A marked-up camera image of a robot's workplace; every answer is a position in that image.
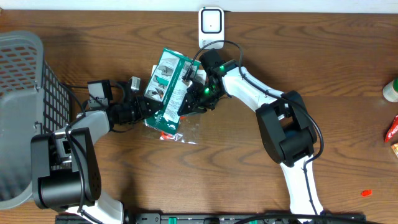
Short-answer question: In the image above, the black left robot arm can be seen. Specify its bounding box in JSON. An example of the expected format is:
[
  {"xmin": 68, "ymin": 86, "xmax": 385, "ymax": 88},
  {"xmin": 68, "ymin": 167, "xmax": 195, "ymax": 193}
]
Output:
[{"xmin": 30, "ymin": 77, "xmax": 164, "ymax": 223}]

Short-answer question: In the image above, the orange tissue pack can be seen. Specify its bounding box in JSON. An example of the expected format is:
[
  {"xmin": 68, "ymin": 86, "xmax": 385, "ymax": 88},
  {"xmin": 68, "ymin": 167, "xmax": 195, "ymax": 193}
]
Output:
[{"xmin": 391, "ymin": 143, "xmax": 398, "ymax": 157}]

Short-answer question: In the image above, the black right camera cable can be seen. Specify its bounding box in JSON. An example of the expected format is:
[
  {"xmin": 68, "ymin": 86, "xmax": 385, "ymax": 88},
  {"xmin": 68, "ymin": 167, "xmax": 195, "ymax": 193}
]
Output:
[{"xmin": 183, "ymin": 39, "xmax": 325, "ymax": 218}]

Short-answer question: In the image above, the black mounting rail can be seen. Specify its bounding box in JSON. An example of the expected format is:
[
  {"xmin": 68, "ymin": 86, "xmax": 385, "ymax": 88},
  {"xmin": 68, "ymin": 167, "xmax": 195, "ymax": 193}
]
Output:
[{"xmin": 55, "ymin": 212, "xmax": 368, "ymax": 224}]

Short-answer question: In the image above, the red snack stick packet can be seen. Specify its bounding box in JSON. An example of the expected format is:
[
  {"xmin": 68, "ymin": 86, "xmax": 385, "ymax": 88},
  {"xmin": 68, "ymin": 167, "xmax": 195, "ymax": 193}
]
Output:
[{"xmin": 384, "ymin": 115, "xmax": 398, "ymax": 142}]

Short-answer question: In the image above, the grey plastic basket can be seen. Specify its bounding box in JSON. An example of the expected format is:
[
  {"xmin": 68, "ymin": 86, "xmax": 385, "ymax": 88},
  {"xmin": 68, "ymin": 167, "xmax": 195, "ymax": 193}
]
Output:
[{"xmin": 1, "ymin": 30, "xmax": 71, "ymax": 210}]

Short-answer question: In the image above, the black left camera cable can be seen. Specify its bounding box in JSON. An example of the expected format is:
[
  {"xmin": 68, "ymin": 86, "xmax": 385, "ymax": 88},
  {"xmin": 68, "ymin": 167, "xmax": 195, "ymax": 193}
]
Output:
[{"xmin": 60, "ymin": 80, "xmax": 131, "ymax": 224}]

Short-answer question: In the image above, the green grip gloves package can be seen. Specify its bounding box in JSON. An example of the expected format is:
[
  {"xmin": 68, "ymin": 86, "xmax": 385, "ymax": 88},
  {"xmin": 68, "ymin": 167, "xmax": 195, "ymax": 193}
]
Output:
[{"xmin": 144, "ymin": 48, "xmax": 200, "ymax": 135}]

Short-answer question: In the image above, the black camera cable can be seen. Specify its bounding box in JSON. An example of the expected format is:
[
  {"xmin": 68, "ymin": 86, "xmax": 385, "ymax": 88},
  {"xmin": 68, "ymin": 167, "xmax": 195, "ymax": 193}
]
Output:
[
  {"xmin": 60, "ymin": 80, "xmax": 131, "ymax": 224},
  {"xmin": 183, "ymin": 39, "xmax": 325, "ymax": 218}
]

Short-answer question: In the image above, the white barcode scanner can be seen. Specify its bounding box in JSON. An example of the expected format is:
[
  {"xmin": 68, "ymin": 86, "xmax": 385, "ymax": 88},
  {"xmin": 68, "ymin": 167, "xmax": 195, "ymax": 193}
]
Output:
[{"xmin": 198, "ymin": 7, "xmax": 224, "ymax": 49}]

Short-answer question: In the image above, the red dustpan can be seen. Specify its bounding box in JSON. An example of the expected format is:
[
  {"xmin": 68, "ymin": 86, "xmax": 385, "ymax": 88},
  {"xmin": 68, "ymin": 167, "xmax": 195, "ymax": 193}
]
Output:
[{"xmin": 141, "ymin": 65, "xmax": 208, "ymax": 146}]

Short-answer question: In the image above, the red sticker on table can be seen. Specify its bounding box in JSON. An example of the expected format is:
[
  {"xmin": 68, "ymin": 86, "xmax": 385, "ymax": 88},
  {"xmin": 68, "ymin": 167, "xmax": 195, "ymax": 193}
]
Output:
[{"xmin": 361, "ymin": 189, "xmax": 373, "ymax": 197}]

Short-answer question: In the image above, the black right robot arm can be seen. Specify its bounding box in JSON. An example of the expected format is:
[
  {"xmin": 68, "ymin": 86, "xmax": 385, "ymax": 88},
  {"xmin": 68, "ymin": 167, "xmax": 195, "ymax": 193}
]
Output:
[{"xmin": 178, "ymin": 49, "xmax": 324, "ymax": 215}]

